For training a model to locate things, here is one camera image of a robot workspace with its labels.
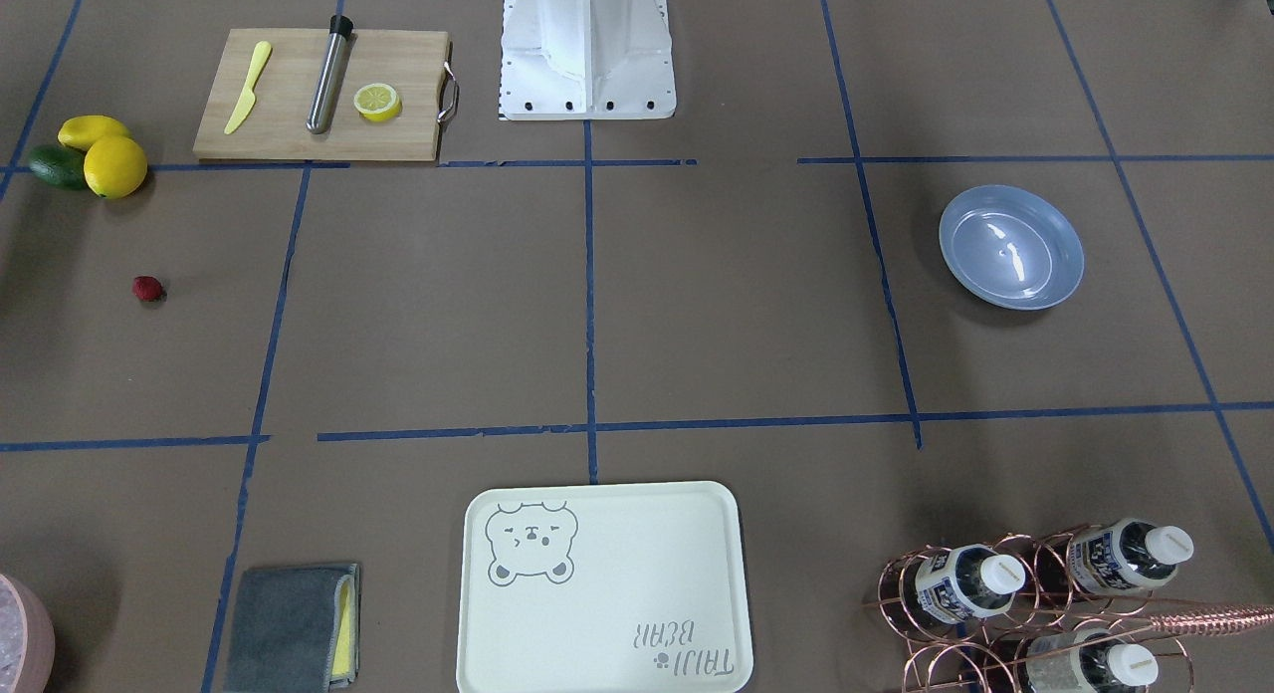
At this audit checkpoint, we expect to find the blue plate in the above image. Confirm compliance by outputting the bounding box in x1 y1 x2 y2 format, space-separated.
938 183 1085 312

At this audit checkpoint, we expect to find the red strawberry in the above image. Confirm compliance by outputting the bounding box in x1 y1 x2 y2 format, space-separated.
131 276 167 303

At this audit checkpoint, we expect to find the cream bear tray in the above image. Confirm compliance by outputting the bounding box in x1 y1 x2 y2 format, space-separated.
456 482 754 692

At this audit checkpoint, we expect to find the lemon half slice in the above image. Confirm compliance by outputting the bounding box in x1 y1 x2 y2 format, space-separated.
353 84 403 122

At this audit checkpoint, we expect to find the wooden cutting board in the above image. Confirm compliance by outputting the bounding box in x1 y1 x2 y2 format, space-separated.
192 29 452 163

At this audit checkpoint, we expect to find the steel cylinder with black cap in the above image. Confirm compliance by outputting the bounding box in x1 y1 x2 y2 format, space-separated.
306 14 353 135

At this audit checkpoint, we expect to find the tea bottle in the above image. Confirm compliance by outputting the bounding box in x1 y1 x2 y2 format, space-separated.
1020 628 1161 692
1065 518 1195 596
907 545 1028 629

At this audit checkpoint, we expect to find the grey folded cloth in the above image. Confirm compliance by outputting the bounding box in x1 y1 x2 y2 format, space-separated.
223 562 362 692

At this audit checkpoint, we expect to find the yellow plastic knife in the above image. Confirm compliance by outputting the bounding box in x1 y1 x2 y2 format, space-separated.
223 41 273 135

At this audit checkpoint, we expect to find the round yellow lemon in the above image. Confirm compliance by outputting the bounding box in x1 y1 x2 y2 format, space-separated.
84 135 149 199

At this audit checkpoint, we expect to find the oblong yellow lemon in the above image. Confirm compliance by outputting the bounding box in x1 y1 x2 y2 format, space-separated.
59 113 131 153

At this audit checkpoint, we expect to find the green lime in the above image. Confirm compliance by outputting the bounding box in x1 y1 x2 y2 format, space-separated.
27 144 90 192

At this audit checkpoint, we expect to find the pink bowl of ice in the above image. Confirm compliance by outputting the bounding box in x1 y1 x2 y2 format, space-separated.
1 575 56 692

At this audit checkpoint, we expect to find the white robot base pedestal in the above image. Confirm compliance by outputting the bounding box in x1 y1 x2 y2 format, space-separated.
498 0 678 121

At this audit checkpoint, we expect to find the copper wire bottle rack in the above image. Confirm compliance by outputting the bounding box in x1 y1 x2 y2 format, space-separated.
862 524 1271 692

